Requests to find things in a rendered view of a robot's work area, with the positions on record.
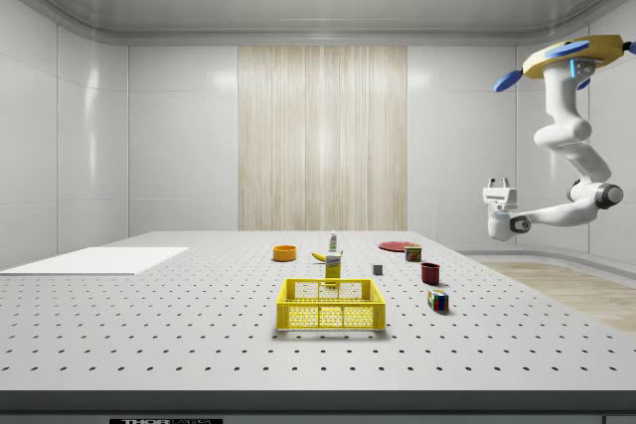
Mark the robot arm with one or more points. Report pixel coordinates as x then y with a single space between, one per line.
561 101

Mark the yellow basket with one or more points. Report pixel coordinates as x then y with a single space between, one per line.
330 316

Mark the white board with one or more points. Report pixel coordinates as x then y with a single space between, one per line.
99 260

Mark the puzzle cube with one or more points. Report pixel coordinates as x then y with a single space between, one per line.
438 301

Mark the banana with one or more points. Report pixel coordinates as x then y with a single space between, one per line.
318 257

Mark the grey cube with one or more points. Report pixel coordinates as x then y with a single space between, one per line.
378 269

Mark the flat-sided can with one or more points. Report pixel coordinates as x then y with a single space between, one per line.
413 253

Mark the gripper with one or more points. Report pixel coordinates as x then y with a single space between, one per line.
499 195

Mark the yellow carton box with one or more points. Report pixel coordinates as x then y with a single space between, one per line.
333 265

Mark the yellow bowl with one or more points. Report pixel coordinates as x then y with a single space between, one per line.
284 253

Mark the small white bottle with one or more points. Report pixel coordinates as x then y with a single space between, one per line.
333 242

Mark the red mug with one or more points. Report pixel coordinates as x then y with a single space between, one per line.
430 273

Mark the red plate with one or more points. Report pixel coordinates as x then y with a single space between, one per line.
392 246

